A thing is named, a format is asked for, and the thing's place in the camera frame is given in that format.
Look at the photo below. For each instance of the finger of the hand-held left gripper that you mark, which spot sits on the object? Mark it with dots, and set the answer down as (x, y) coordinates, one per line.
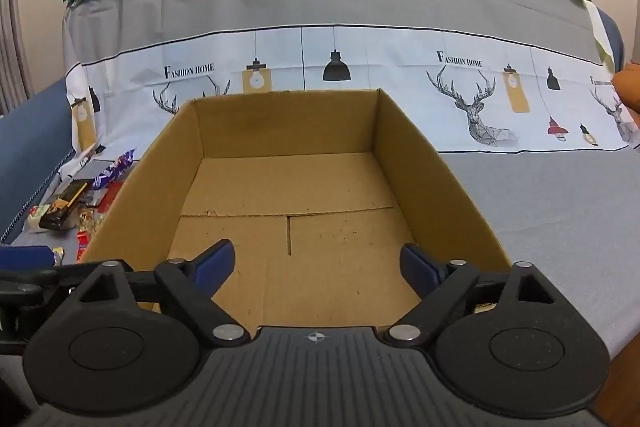
(25, 256)

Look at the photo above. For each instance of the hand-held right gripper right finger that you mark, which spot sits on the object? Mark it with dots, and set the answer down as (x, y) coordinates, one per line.
(419, 268)

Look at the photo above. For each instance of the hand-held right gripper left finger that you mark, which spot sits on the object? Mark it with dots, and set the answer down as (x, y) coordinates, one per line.
(217, 263)

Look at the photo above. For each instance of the red silver snack packet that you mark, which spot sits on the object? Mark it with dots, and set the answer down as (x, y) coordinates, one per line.
(107, 198)

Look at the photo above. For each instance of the brown cardboard box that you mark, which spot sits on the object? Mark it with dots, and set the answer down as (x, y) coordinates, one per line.
(300, 187)

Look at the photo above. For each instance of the purple snack packet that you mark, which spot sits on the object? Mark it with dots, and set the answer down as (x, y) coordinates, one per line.
(112, 171)

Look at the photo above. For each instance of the small yellow snack packet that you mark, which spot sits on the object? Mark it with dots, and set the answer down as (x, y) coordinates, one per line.
(57, 255)

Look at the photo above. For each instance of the yellow green snack packet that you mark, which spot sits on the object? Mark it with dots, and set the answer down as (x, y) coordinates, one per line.
(37, 215)

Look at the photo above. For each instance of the small red snack packet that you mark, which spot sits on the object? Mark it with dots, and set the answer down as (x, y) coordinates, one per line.
(82, 247)

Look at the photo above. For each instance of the black gold snack packet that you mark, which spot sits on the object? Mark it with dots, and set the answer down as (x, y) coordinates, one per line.
(62, 207)

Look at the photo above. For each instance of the gold patterned snack packet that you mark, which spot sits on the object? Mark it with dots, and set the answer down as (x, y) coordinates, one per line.
(90, 220)

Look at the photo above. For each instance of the white pen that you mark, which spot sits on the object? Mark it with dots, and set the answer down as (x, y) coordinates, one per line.
(80, 161)

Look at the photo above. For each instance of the grey deer printed cloth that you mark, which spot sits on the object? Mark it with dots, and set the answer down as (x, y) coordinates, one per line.
(525, 207)

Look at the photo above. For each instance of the grey curtain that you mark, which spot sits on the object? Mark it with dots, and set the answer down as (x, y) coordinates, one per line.
(10, 32)

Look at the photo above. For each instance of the orange cushion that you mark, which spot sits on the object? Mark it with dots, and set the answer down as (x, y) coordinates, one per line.
(629, 84)

